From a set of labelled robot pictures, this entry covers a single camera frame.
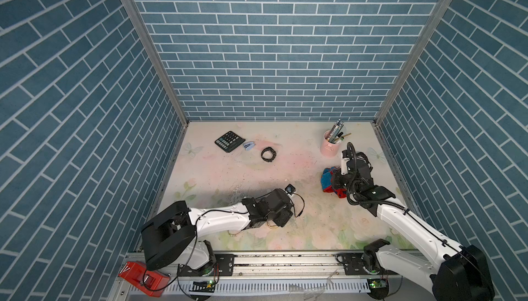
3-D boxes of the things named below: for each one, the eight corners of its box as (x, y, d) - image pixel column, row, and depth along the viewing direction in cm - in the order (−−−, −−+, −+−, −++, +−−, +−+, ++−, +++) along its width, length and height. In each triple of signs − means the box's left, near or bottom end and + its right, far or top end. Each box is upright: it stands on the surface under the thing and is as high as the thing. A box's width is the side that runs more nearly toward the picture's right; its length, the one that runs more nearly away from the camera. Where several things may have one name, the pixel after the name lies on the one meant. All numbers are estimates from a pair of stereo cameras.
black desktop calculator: (215, 143, 112) (214, 140, 110) (231, 132, 118) (230, 129, 116) (228, 153, 108) (228, 150, 106) (244, 141, 114) (243, 138, 111)
